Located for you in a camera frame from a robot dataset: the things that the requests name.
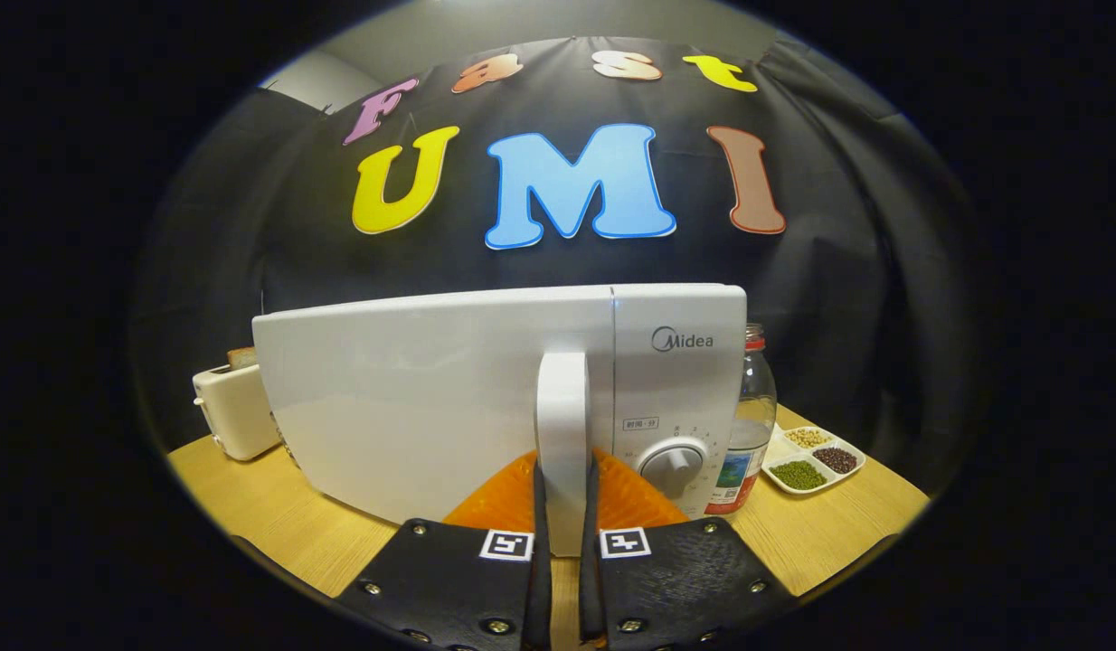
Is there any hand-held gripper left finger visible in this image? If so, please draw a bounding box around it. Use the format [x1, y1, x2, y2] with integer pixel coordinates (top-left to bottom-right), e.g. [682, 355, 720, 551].
[335, 449, 553, 651]

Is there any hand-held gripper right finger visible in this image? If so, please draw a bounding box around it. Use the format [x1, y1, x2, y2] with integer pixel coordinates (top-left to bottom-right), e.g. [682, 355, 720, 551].
[580, 448, 799, 651]

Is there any white microwave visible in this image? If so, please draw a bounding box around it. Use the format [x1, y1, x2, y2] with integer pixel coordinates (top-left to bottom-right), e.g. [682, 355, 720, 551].
[252, 283, 749, 557]

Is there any clear water bottle red label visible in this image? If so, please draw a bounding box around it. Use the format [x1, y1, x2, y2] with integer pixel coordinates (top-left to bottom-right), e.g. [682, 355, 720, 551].
[705, 324, 778, 516]

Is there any white divided dish of beans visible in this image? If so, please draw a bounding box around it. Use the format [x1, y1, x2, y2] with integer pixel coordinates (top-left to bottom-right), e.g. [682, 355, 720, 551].
[761, 425, 866, 496]

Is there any white toaster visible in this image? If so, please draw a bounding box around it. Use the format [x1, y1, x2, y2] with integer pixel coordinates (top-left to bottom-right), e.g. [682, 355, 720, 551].
[193, 362, 283, 462]

